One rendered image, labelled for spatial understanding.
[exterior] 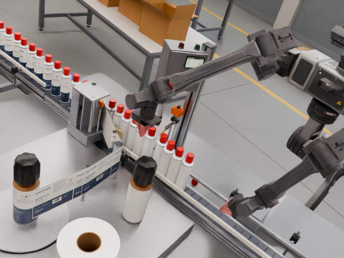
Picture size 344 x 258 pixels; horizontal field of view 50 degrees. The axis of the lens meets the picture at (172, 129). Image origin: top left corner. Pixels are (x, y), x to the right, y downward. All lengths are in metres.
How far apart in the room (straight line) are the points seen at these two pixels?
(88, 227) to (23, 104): 1.03
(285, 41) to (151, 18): 2.10
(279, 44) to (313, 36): 5.93
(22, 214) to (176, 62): 0.81
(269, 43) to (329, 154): 0.41
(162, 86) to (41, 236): 0.68
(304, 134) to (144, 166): 0.82
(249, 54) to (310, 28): 6.00
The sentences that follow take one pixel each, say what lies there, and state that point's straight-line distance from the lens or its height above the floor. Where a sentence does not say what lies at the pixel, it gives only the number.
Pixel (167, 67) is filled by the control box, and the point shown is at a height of 1.39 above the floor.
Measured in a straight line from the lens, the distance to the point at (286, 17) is 7.39.
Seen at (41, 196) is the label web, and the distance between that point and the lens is 1.40.
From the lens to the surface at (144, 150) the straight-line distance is 1.72.
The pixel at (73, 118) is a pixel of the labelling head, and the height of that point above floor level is 0.98.
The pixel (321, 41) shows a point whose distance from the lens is 7.17.
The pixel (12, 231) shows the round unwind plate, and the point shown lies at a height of 0.89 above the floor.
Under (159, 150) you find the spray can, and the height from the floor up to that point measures 1.01.
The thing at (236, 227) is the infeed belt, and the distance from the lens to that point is 1.67.
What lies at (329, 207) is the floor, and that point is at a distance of 3.57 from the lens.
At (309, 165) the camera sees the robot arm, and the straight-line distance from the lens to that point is 1.20.
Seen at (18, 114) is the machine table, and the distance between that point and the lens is 2.08.
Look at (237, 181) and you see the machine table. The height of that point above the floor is 0.83.
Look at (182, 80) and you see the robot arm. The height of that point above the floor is 1.48.
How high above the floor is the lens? 2.05
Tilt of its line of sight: 35 degrees down
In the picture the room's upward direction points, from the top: 17 degrees clockwise
